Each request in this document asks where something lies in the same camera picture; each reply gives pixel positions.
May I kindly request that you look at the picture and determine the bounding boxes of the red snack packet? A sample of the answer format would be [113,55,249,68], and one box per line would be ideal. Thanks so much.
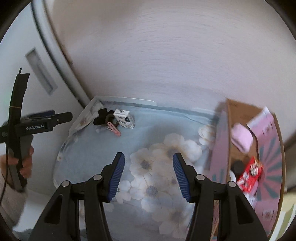
[236,157,263,193]

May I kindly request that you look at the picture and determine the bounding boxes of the black scrunchie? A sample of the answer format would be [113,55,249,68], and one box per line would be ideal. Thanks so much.
[93,108,114,126]

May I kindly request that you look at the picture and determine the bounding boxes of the black lid glass jar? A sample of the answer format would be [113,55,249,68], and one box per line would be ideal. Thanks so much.
[230,160,245,180]

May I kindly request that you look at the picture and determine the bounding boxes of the small white printed carton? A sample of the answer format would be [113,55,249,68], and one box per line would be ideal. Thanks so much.
[113,109,135,129]

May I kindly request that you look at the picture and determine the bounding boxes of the person left hand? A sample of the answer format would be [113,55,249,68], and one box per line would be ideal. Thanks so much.
[0,146,35,179]

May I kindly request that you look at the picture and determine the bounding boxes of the pink hair clip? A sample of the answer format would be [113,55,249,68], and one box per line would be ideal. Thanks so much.
[106,122,121,137]

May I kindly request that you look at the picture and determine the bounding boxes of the floral blue table mat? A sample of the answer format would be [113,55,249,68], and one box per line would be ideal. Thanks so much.
[53,104,217,240]

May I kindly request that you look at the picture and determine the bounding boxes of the pink cardboard box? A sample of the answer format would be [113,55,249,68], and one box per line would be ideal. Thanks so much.
[208,99,285,236]

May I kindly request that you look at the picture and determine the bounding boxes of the pink white paper packet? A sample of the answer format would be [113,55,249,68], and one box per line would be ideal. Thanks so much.
[246,106,274,142]

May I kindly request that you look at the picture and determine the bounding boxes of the black cable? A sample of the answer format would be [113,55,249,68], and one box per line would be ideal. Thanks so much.
[0,138,11,204]

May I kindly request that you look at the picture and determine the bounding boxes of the brown hair tie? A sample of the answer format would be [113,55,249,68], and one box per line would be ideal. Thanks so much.
[105,115,120,128]

